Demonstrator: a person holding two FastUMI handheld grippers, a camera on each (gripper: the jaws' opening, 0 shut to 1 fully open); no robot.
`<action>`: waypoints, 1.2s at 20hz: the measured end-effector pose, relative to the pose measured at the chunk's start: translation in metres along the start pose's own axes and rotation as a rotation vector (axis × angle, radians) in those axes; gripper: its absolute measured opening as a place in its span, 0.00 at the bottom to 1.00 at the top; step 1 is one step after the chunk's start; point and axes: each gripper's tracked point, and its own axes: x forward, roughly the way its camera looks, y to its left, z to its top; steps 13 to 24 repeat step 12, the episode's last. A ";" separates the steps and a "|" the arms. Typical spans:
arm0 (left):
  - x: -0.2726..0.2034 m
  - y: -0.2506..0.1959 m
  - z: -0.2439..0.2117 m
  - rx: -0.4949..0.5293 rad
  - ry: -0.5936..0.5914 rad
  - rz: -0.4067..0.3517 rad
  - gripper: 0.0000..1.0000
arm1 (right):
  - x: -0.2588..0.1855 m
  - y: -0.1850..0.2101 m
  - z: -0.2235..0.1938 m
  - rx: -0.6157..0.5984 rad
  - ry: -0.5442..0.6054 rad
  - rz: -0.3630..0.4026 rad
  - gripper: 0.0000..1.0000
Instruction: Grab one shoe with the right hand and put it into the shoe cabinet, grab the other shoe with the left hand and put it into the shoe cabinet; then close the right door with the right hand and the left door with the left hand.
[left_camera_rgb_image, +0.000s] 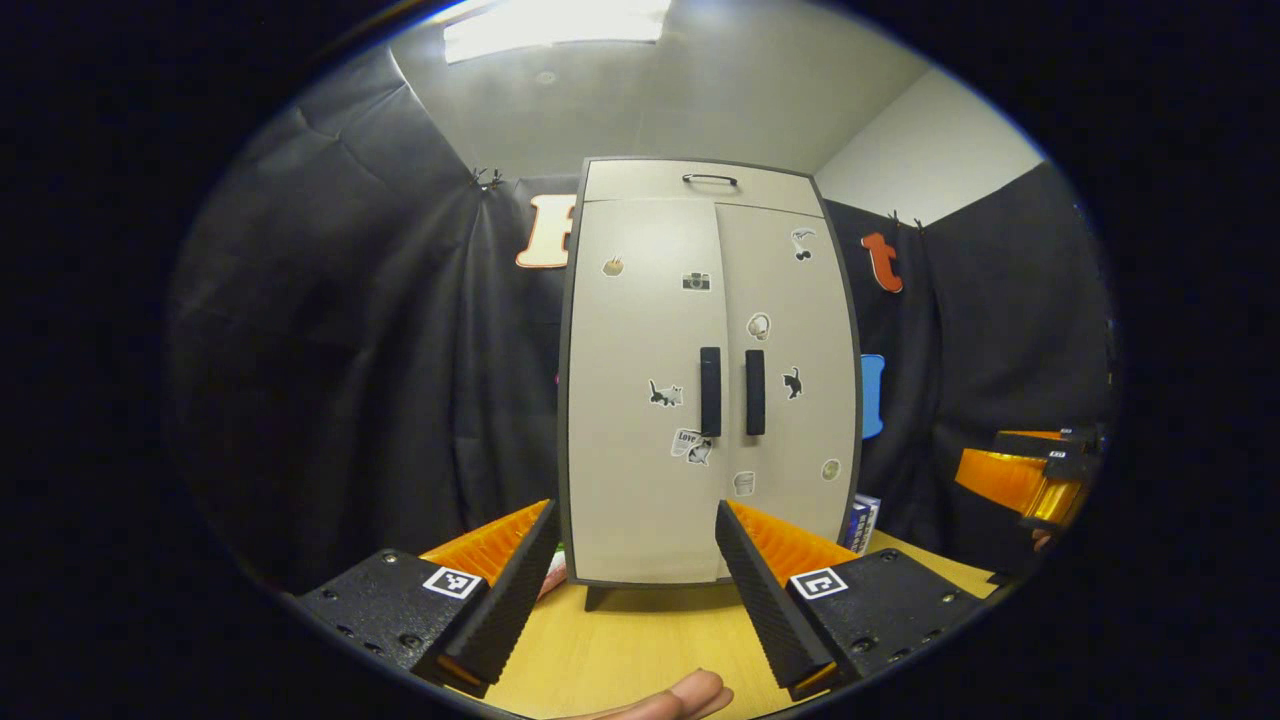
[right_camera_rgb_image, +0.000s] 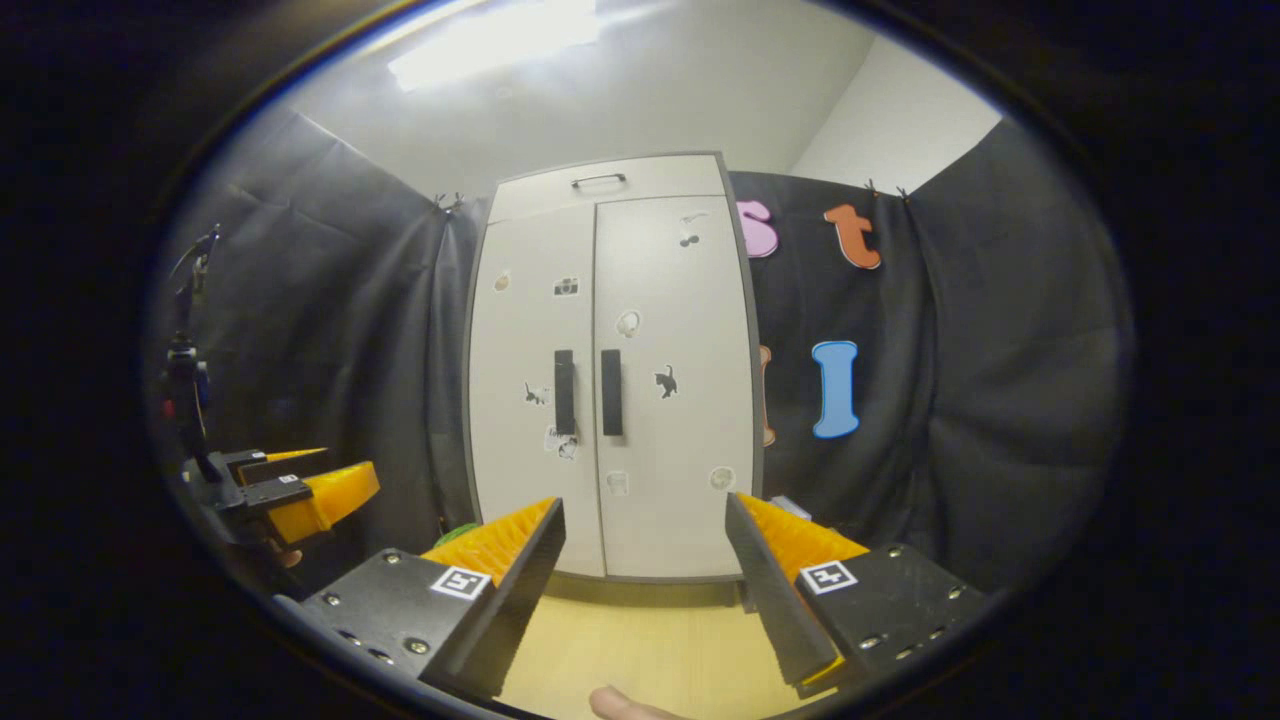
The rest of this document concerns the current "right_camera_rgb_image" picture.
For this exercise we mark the white cabinet door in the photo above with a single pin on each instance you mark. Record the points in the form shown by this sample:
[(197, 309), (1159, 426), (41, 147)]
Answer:
[(690, 480), (520, 480)]

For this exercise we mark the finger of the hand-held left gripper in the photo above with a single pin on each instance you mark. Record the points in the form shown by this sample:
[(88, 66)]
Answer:
[(260, 462), (320, 500)]

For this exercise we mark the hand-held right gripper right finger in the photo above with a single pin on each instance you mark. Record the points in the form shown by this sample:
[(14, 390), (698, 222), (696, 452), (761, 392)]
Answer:
[(785, 600)]

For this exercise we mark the blue white carton box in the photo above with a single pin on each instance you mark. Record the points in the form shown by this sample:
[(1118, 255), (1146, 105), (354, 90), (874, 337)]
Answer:
[(790, 509)]

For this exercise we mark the white shoe cabinet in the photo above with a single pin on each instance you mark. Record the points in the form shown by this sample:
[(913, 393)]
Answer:
[(660, 450)]

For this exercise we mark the black backdrop cloth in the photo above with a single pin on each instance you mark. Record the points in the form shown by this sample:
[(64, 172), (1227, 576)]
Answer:
[(1000, 350)]

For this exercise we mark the white cabinet drawer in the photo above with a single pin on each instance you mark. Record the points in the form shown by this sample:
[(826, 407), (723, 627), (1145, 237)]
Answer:
[(660, 180)]

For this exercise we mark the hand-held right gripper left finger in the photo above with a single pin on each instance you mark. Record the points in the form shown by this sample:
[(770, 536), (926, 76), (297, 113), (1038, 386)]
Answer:
[(500, 610)]

